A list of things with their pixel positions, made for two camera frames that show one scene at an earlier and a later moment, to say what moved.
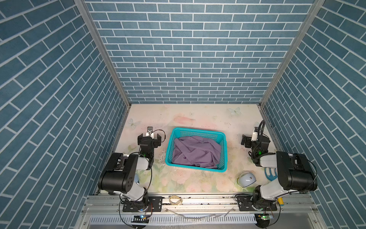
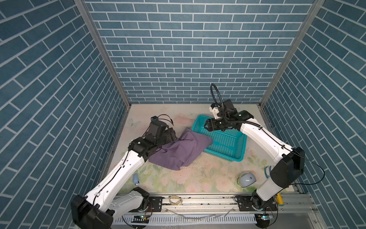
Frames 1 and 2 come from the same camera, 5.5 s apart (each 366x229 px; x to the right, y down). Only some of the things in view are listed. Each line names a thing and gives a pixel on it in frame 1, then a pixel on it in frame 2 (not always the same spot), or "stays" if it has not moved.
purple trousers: x=196 y=150 → x=175 y=154
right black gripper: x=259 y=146 → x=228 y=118
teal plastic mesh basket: x=198 y=149 → x=231 y=144
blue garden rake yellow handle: x=270 y=177 stays
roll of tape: x=178 y=202 stays
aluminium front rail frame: x=106 y=212 stays
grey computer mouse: x=246 y=179 stays
